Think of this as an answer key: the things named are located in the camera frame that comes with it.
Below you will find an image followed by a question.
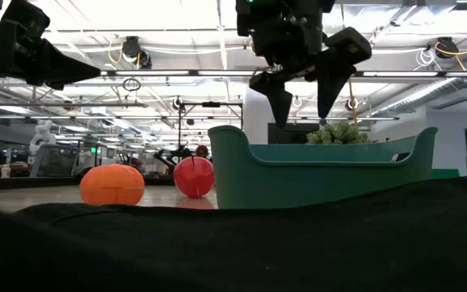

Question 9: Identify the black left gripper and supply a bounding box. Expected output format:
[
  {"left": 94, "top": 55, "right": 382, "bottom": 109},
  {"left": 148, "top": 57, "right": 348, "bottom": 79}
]
[{"left": 0, "top": 0, "right": 101, "bottom": 91}]

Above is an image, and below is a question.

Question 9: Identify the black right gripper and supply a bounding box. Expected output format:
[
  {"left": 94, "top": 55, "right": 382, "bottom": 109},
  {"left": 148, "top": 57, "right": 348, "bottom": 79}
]
[{"left": 235, "top": 0, "right": 373, "bottom": 130}]

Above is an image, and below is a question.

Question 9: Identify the orange toy fruit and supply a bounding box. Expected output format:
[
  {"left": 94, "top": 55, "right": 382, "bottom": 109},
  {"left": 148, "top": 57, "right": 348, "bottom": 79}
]
[{"left": 79, "top": 163, "right": 146, "bottom": 207}]

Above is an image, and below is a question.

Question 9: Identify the red toy apple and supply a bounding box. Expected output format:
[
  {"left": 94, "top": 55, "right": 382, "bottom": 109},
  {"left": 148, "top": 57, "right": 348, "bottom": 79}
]
[{"left": 172, "top": 156, "right": 216, "bottom": 200}]

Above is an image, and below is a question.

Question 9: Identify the teal plastic tupperware container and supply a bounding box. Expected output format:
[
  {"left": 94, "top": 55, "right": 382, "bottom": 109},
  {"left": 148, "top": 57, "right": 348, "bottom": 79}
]
[{"left": 208, "top": 124, "right": 439, "bottom": 210}]

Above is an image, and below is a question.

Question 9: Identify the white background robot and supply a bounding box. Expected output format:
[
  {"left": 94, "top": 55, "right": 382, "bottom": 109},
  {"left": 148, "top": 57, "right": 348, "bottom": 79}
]
[{"left": 29, "top": 119, "right": 58, "bottom": 157}]

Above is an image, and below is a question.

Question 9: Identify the black screen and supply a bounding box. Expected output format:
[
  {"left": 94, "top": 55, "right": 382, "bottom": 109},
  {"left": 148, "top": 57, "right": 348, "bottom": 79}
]
[{"left": 268, "top": 122, "right": 319, "bottom": 145}]

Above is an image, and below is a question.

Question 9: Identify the green spiky artificial plant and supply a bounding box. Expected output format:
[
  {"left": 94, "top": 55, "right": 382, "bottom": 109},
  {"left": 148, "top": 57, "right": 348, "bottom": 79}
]
[{"left": 306, "top": 121, "right": 371, "bottom": 145}]

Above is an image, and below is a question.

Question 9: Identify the grey mesh chair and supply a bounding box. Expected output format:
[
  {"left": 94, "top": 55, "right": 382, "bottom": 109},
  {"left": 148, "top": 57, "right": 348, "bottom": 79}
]
[{"left": 29, "top": 144, "right": 83, "bottom": 178}]

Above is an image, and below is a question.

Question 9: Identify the green box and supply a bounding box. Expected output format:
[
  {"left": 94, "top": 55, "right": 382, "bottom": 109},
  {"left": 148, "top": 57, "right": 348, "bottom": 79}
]
[{"left": 431, "top": 168, "right": 461, "bottom": 179}]

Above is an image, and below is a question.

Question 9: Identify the black cloth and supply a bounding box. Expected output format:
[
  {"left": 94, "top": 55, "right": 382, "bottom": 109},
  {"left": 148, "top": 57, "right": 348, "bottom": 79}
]
[{"left": 0, "top": 156, "right": 467, "bottom": 292}]

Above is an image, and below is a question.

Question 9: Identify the yellow hanging cable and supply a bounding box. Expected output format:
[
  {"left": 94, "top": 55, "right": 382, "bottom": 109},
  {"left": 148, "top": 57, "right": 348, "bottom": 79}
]
[{"left": 347, "top": 76, "right": 359, "bottom": 130}]

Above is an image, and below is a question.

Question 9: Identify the black coiled wire loop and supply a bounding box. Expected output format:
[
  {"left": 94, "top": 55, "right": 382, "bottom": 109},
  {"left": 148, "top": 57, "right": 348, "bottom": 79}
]
[{"left": 122, "top": 77, "right": 142, "bottom": 92}]

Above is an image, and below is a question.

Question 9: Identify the black ceiling cable reel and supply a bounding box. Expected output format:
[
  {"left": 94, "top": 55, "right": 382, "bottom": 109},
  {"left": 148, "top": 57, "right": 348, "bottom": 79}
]
[
  {"left": 121, "top": 35, "right": 153, "bottom": 70},
  {"left": 435, "top": 36, "right": 461, "bottom": 60}
]

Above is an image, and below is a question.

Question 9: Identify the black background rig frame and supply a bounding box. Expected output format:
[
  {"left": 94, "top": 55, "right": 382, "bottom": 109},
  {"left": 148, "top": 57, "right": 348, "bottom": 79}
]
[{"left": 178, "top": 101, "right": 245, "bottom": 163}]

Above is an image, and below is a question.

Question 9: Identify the black aluminium table frame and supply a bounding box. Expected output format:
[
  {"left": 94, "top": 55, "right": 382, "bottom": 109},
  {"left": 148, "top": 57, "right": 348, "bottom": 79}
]
[{"left": 0, "top": 174, "right": 218, "bottom": 192}]

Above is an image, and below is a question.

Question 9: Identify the silver ventilation duct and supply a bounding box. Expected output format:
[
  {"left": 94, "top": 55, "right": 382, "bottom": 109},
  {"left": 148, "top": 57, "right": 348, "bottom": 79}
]
[{"left": 373, "top": 76, "right": 467, "bottom": 118}]

